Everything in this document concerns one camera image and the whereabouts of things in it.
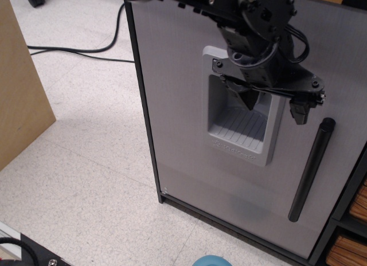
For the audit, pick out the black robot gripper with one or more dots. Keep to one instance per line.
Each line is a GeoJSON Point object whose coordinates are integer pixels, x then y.
{"type": "Point", "coordinates": [244, 81]}

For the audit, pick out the grey toy fridge door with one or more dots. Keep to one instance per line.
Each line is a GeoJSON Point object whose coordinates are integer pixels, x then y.
{"type": "Point", "coordinates": [256, 172]}

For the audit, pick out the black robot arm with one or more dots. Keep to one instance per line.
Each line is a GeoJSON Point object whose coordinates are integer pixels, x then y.
{"type": "Point", "coordinates": [264, 52]}

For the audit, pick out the grey ice dispenser panel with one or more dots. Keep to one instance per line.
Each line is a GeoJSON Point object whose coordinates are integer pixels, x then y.
{"type": "Point", "coordinates": [229, 127]}

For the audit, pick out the woven wicker baskets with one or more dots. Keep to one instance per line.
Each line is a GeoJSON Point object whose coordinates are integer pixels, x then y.
{"type": "Point", "coordinates": [348, 249]}

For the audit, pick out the teal round object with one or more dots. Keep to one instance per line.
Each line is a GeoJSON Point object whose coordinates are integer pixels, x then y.
{"type": "Point", "coordinates": [211, 260]}

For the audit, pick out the tan wooden board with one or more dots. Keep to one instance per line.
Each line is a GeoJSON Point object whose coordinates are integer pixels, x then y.
{"type": "Point", "coordinates": [25, 109]}

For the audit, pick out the black door handle bar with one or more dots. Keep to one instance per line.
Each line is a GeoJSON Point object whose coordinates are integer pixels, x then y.
{"type": "Point", "coordinates": [321, 141]}

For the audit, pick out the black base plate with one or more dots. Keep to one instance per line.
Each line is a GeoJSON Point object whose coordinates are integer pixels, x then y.
{"type": "Point", "coordinates": [45, 256]}

